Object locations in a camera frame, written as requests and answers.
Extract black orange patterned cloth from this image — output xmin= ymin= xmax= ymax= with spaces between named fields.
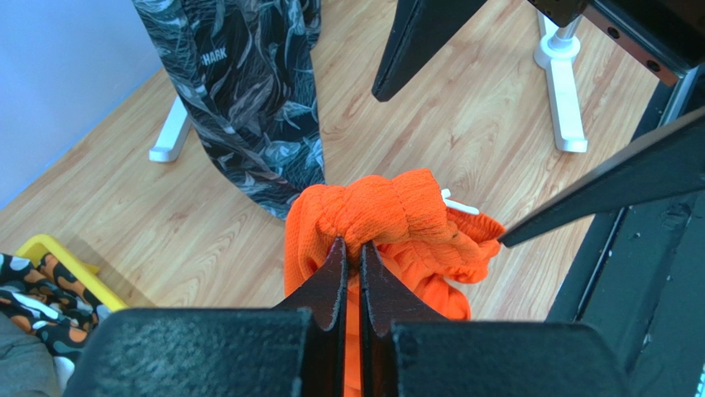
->
xmin=1 ymin=253 xmax=112 ymax=363

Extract dark shark print shorts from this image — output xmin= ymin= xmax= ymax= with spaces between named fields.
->
xmin=134 ymin=0 xmax=325 ymax=220

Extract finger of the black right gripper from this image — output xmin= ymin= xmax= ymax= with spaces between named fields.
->
xmin=372 ymin=0 xmax=486 ymax=103

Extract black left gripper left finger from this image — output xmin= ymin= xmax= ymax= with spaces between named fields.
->
xmin=65 ymin=239 xmax=348 ymax=396

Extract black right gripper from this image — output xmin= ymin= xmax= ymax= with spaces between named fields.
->
xmin=499 ymin=0 xmax=704 ymax=247

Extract orange mesh shorts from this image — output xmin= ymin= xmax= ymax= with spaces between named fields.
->
xmin=283 ymin=169 xmax=505 ymax=396

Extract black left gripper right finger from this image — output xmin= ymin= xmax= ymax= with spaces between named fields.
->
xmin=359 ymin=242 xmax=628 ymax=396

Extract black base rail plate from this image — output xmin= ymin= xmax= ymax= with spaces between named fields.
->
xmin=544 ymin=65 xmax=705 ymax=397

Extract yellow plastic tray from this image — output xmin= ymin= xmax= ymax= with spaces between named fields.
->
xmin=14 ymin=234 xmax=128 ymax=312

